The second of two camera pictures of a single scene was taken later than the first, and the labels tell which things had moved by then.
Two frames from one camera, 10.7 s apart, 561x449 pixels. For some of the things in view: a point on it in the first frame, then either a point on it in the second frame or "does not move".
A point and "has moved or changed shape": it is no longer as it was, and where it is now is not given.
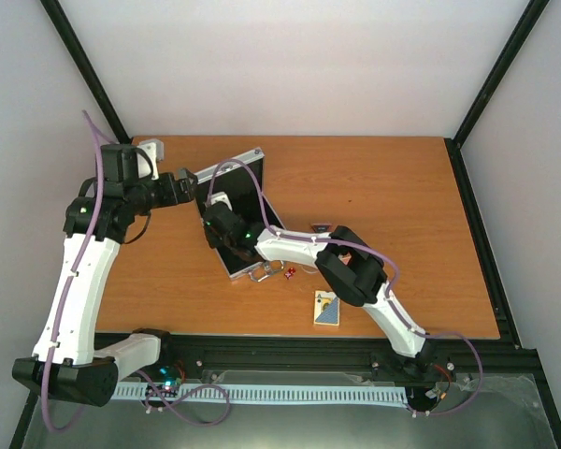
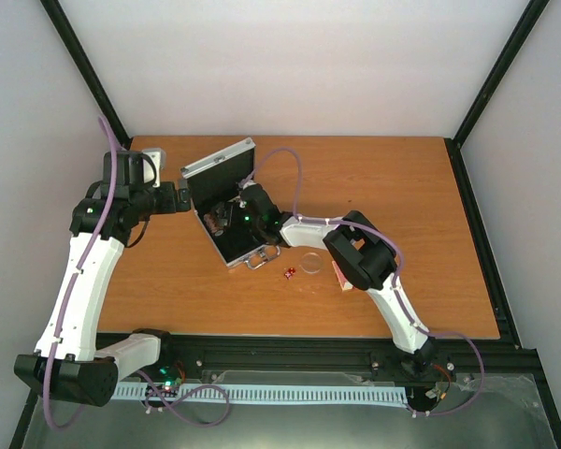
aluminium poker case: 235,213 has moved or changed shape
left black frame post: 86,73 does not move
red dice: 289,275 does not move
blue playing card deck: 326,308 has moved or changed shape
